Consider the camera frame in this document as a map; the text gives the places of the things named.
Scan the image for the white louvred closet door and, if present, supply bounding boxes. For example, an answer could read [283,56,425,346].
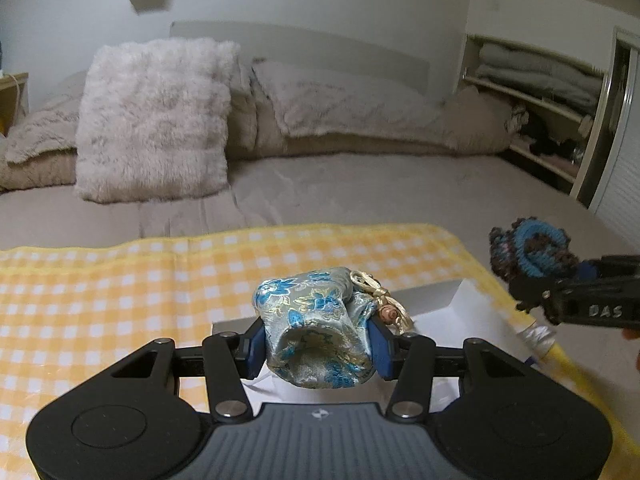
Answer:
[582,27,640,247]

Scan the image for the blue floral satin pouch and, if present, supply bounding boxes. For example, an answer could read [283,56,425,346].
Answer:
[252,266,417,391]

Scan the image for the folded grey blankets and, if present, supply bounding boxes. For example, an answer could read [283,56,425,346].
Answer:
[475,42,604,114]

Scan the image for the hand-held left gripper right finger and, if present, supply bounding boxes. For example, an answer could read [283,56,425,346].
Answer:
[370,321,561,422]

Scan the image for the fluffy white pillow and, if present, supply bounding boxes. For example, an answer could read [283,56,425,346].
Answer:
[74,39,242,204]

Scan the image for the dark clothes pile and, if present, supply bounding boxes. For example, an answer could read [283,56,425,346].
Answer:
[510,105,587,159]

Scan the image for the rolled beige duvet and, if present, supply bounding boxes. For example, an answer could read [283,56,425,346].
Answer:
[0,85,515,192]

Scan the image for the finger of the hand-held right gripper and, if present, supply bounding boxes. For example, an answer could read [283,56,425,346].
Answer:
[510,271,563,312]
[577,256,640,283]

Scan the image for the blue crocheted scrunchie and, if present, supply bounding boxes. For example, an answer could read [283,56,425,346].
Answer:
[489,216,582,282]

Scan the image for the wooden bedside shelf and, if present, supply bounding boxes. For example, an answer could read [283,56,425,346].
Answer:
[0,72,29,137]

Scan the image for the yellow checked cloth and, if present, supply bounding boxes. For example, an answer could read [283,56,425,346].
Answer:
[0,223,640,480]

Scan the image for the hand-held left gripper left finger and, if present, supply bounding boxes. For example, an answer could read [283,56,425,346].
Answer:
[75,322,268,422]

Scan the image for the white charging cable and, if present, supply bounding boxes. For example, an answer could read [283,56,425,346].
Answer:
[2,72,27,117]

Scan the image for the grey headboard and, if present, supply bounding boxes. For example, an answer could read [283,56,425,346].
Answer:
[170,21,431,102]

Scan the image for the large quilted beige pillow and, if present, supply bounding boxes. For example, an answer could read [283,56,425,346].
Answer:
[250,59,456,150]

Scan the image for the cream wall shelf unit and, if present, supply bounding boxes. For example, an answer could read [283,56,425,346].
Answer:
[460,32,617,197]

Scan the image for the white cardboard box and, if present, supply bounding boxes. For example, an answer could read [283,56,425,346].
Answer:
[211,280,532,403]

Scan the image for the small quilted beige pillow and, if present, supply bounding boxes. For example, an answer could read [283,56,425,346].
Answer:
[5,70,88,163]

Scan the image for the silver foil packet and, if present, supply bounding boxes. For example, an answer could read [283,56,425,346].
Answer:
[519,322,557,359]

